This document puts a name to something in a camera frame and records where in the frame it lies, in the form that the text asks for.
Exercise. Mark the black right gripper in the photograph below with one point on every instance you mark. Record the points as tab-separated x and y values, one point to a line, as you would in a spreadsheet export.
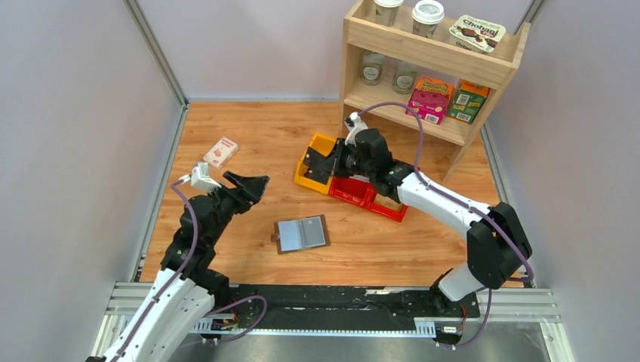
338	160

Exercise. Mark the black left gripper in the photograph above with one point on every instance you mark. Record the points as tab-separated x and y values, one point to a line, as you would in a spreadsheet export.
232	191

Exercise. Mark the brown leather card holder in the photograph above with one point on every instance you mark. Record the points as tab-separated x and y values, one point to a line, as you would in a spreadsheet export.
288	235

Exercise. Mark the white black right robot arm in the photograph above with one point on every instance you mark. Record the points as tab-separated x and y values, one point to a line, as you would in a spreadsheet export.
496	243

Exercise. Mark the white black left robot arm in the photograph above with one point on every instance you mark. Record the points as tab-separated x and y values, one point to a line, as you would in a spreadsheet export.
185	289

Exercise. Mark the white pink card box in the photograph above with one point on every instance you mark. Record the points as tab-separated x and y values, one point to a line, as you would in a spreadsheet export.
221	152

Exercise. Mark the card in far red bin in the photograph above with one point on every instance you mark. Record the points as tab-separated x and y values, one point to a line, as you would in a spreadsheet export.
388	203

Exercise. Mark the yellow plastic bin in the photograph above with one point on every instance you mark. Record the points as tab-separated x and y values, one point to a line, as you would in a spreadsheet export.
307	173

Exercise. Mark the red plastic bin near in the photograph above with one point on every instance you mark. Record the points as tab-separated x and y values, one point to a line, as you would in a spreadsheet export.
352	191

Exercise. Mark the red plastic bin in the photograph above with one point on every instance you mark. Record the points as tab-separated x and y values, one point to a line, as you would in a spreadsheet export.
390	214
352	191

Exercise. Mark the red plastic bin far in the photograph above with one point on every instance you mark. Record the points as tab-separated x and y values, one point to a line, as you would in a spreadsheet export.
390	214

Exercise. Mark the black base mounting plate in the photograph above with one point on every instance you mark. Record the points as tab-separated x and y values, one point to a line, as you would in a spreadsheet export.
338	308

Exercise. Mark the glass jar left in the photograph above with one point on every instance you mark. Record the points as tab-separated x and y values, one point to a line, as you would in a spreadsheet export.
372	67

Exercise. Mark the glass jar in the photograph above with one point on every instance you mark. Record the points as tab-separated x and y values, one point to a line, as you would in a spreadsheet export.
404	77
372	67

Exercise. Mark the glass jar right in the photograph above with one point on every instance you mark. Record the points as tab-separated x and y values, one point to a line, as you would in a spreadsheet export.
404	77

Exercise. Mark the pink orange snack box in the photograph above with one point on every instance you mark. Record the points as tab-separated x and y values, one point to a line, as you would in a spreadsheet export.
430	99

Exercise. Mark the wooden two-tier shelf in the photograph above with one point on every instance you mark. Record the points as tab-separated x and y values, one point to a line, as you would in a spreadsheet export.
433	57

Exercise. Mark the green orange snack box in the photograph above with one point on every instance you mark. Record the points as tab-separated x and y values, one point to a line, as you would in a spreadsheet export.
467	100

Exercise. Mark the paper cup left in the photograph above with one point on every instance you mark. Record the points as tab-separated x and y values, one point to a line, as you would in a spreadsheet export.
386	11

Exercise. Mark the paper cup white lid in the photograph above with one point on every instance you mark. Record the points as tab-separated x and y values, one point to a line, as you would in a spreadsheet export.
427	15

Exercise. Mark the Chobani yogurt cup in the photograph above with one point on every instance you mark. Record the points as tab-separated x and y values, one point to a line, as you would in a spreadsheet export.
476	35

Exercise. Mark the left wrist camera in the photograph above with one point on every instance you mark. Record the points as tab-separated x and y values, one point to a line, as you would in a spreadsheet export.
201	179

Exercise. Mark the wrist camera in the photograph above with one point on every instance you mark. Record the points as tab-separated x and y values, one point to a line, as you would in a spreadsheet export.
201	179
354	124

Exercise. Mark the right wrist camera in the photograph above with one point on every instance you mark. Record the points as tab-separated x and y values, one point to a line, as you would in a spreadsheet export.
354	124

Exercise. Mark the aluminium table frame rail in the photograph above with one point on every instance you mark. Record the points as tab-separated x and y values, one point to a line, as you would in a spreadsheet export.
508	314

